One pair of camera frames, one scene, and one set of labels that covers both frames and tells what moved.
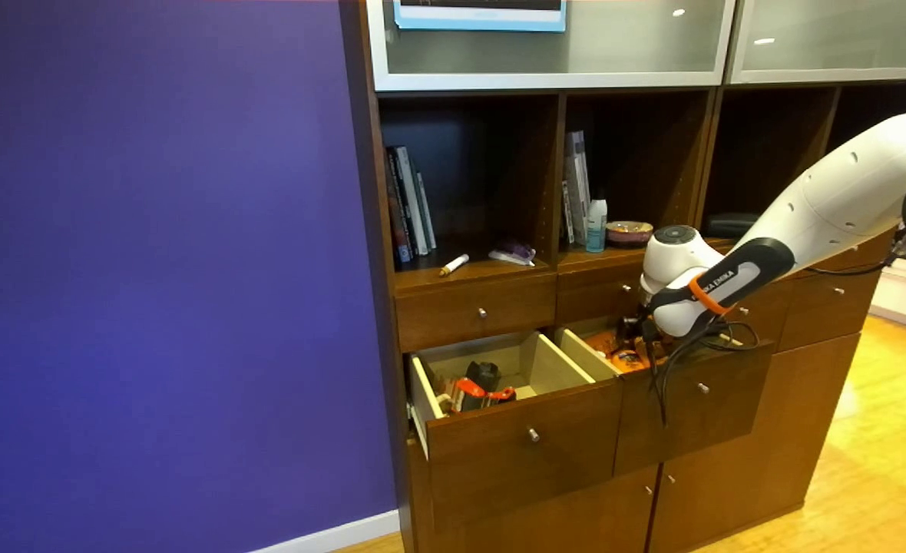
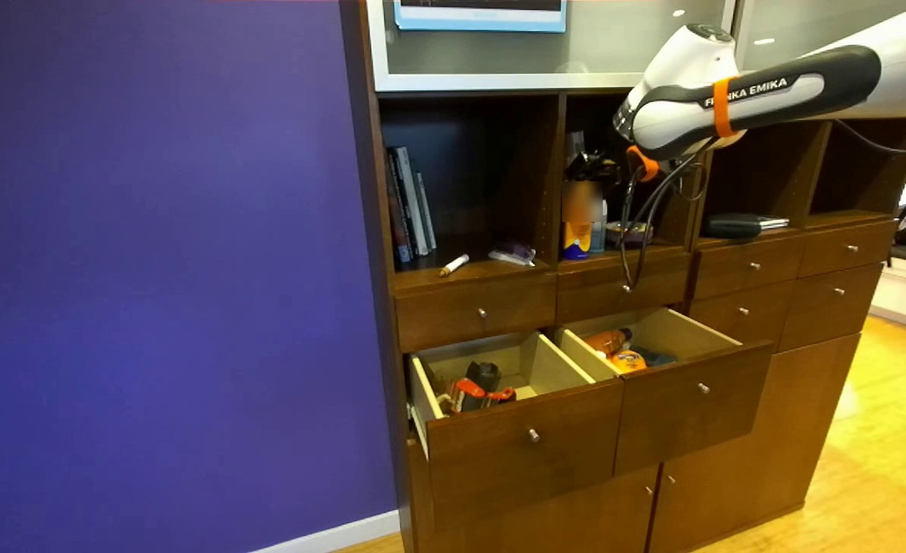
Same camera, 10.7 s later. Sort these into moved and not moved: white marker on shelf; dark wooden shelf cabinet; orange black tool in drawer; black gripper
Moved: black gripper
Not moved: dark wooden shelf cabinet; white marker on shelf; orange black tool in drawer
